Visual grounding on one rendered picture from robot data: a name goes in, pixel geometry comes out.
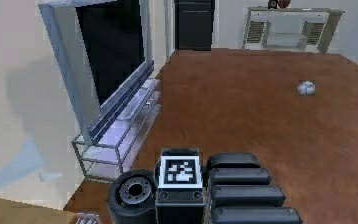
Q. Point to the glass television stand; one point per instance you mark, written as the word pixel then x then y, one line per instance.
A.
pixel 127 133

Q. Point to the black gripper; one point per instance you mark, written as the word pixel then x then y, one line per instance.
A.
pixel 133 196

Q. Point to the black cabinet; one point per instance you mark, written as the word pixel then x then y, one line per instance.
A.
pixel 194 26

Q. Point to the striped cloth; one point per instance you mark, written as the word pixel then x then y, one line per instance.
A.
pixel 86 219

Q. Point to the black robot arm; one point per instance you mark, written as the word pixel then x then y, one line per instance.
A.
pixel 233 193

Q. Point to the silver television set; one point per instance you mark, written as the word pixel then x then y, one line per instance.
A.
pixel 110 60

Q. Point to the white crumpled ball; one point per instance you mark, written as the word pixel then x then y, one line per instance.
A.
pixel 306 88

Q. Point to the red round ornament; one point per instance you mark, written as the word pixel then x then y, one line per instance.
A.
pixel 284 3

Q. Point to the pale shelf table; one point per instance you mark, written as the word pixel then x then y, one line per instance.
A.
pixel 287 30

